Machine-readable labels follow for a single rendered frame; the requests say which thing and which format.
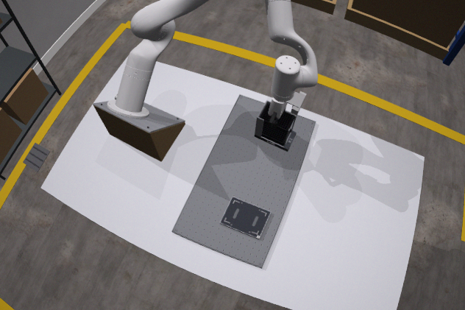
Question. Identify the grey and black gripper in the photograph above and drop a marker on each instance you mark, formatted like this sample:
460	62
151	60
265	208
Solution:
276	110

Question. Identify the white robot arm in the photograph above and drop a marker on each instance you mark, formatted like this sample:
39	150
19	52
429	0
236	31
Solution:
155	23

